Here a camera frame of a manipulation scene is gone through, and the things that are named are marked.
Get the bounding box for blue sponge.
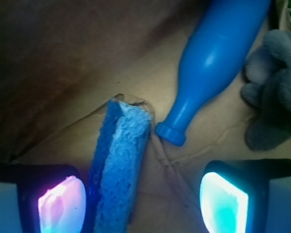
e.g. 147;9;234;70
88;100;152;233

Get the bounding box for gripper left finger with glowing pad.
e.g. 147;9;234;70
0;164;86;233

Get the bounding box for brown paper bag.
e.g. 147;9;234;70
0;0;291;233

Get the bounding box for grey plush mouse toy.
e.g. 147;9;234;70
241;30;291;151

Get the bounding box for blue plastic bottle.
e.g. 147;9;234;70
155;0;271;146

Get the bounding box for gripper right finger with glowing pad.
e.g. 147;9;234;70
199;159;291;233

